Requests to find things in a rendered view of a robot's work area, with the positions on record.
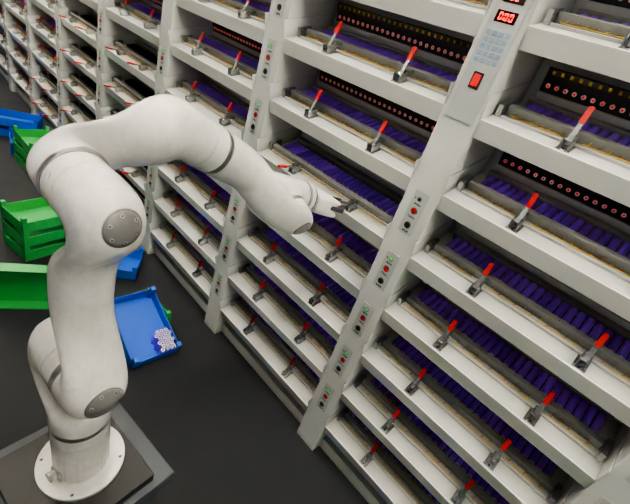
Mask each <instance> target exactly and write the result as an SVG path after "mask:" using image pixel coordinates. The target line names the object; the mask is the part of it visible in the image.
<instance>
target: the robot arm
mask: <svg viewBox="0 0 630 504"><path fill-rule="evenodd" d="M174 160H179V161H181V162H183V163H185V164H187V165H189V166H191V167H193V168H195V169H197V170H199V171H201V172H203V173H205V174H207V175H209V176H211V177H213V178H215V179H217V180H219V181H221V182H223V183H226V184H228V185H230V186H232V187H233V188H234V189H236V190H237V191H238V193H239V194H240V195H241V196H242V198H243V199H244V200H245V201H246V202H247V204H248V205H249V206H250V207H251V208H252V209H253V211H254V212H255V213H256V214H257V215H258V216H259V217H260V218H261V219H263V220H264V221H265V222H266V223H268V224H269V225H271V226H272V227H274V228H276V229H278V230H280V231H283V232H285V233H288V234H302V233H304V232H306V231H307V230H309V229H310V227H311V226H312V223H313V216H312V213H311V212H314V213H316V214H319V215H323V216H327V217H331V218H333V217H335V213H334V212H332V211H335V212H338V213H341V214H342V213H343V212H344V208H345V205H346V202H345V201H342V199H341V198H338V197H334V196H333V197H332V196H330V195H329V194H327V193H326V192H324V191H323V190H321V189H319V188H317V187H315V186H314V185H313V184H312V183H311V182H310V181H307V180H305V179H299V178H296V177H292V176H289V175H285V174H281V173H278V172H274V171H272V170H271V168H270V167H269V165H268V164H267V162H266V161H265V160H264V158H263V157H262V156H261V155H260V154H259V153H258V152H257V151H256V150H254V149H253V148H252V147H250V146H249V145H248V144H246V143H245V142H244V141H242V140H241V139H239V138H238V137H237V136H235V135H234V134H233V133H231V132H230V131H229V130H227V129H226V128H225V127H223V126H222V125H220V124H219V123H218V122H216V121H215V120H213V119H212V118H211V117H209V116H208V115H206V114H205V113H204V112H202V111H201V110H199V109H198V108H196V107H195V106H194V105H192V104H191V103H189V102H187V101H186V100H184V99H182V98H180V97H177V96H174V95H169V94H158V95H153V96H150V97H148V98H146V99H144V100H142V101H140V102H138V103H136V104H134V105H133V106H131V107H129V108H127V109H125V110H123V111H121V112H119V113H117V114H115V115H112V116H109V117H106V118H103V119H99V120H93V121H87V122H79V123H73V124H68V125H64V126H61V127H59V128H56V129H54V130H52V131H50V132H49V133H47V134H46V135H44V136H43V137H41V138H40V139H39V140H38V141H37V142H36V143H35V144H34V145H33V147H32V148H31V150H30V151H29V153H28V156H27V159H26V170H27V174H28V176H29V178H30V180H31V182H32V184H33V185H34V187H35V188H36V189H37V191H38V192H39V193H40V194H41V196H42V197H43V198H44V199H45V200H46V202H47V203H48V204H49V205H50V206H51V208H52V209H53V210H54V211H55V212H56V214H57V215H58V217H59V219H60V221H61V223H62V225H63V228H64V232H65V238H66V243H65V245H63V246H62V247H60V248H59V249H57V250H56V251H55V252H54V253H53V255H52V256H51V258H50V260H49V263H48V267H47V294H48V306H49V313H50V317H49V318H47V319H45V320H44V321H42V322H41V323H39V324H38V325H37V326H36V327H35V329H34V330H33V332H32V333H31V335H30V338H29V341H28V347H27V356H28V362H29V366H30V369H31V372H32V375H33V378H34V381H35V384H36V387H37V390H38V392H39V395H40V398H41V400H42V403H43V406H44V408H45V411H46V414H47V421H48V431H49V441H48V442H47V443H46V445H45V446H44V447H43V448H42V450H41V452H40V453H39V455H38V457H37V460H36V463H35V469H34V473H35V480H36V484H37V486H38V488H39V489H40V491H41V492H42V493H43V494H44V495H45V496H47V497H49V498H51V499H53V500H57V501H62V502H72V501H78V500H83V499H85V498H88V497H91V496H93V495H94V494H96V493H98V492H100V491H101V490H102V489H104V488H105V487H106V486H107V485H108V484H109V483H110V482H111V481H112V480H113V479H114V478H115V477H116V475H117V474H118V472H119V470H120V469H121V466H122V464H123V461H124V455H125V446H124V441H123V439H122V437H121V435H120V434H119V433H118V431H117V430H115V429H114V428H113V427H111V426H110V425H111V410H112V409H113V408H114V407H116V405H117V404H118V403H119V402H120V401H121V399H122V398H123V396H124V394H125V392H126V389H127V385H128V369H127V363H126V358H125V354H124V349H123V345H122V341H121V337H120V334H119V330H118V325H117V321H116V316H115V309H114V292H115V282H116V273H117V269H118V266H119V264H120V262H121V261H122V259H123V258H125V257H126V256H128V255H129V254H131V253H132V252H134V251H135V250H136V249H137V248H138V247H139V246H140V245H141V243H142V241H143V239H144V236H145V232H146V213H145V208H144V205H143V203H142V201H141V199H140V197H139V196H138V194H137V193H136V192H135V191H134V190H133V188H132V187H131V186H130V185H129V184H128V183H127V182H126V181H125V180H124V179H123V178H122V177H121V176H119V175H118V174H117V173H116V172H115V171H114V170H117V169H120V168H126V167H140V166H150V165H158V164H164V163H168V162H171V161H174Z"/></svg>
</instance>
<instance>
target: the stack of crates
mask: <svg viewBox="0 0 630 504"><path fill-rule="evenodd" d="M0 213H1V222H2V230H3V239H4V243H5V244H6V245H7V246H9V247H10V248H11V249H12V250H13V251H14V252H15V253H17V254H18V255H19V256H20V257H21V258H22V259H23V260H24V261H26V262H27V261H31V260H34V259H38V258H41V257H45V256H48V255H52V254H53V253H54V252H55V251H56V250H57V249H59V248H60V247H62V246H63V245H65V243H66V238H65V232H64V228H63V225H62V223H61V221H60V219H59V217H58V215H57V214H56V212H55V211H54V210H53V209H52V208H51V206H50V205H49V204H48V203H47V202H46V200H45V199H44V198H43V197H41V198H35V199H29V200H24V201H18V202H12V203H6V201H5V200H4V199H3V200H0Z"/></svg>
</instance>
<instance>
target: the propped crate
mask: <svg viewBox="0 0 630 504"><path fill-rule="evenodd" d="M155 291H156V288H155V286H152V287H150V289H149V290H145V291H141V292H137V293H133V294H129V295H125V296H121V297H117V298H114V309H115V316H116V321H117V325H118V330H119V334H120V337H121V341H122V345H123V349H124V354H125V358H126V361H127V363H128V365H129V368H130V370H132V369H134V368H137V367H139V366H142V365H145V364H147V363H150V362H152V361H155V360H157V359H160V358H163V357H165V356H168V355H170V354H173V353H175V352H177V351H178V350H179V348H180V347H181V346H182V344H181V341H179V342H178V340H177V338H176V336H175V334H174V332H173V330H172V327H171V325H170V323H169V321H168V319H167V317H166V314H165V312H164V310H163V308H162V306H161V304H160V301H159V299H158V297H157V295H156V293H155ZM165 327H167V328H168V330H171V331H172V333H171V334H170V335H171V337H174V338H175V339H174V343H175V344H176V348H175V349H172V350H169V351H167V352H164V353H162V354H159V355H157V354H158V352H157V351H155V350H154V347H155V345H154V344H151V340H152V339H151V337H152V336H153V334H154V333H155V331H156V330H160V329H164V328H165ZM171 337H170V338H171Z"/></svg>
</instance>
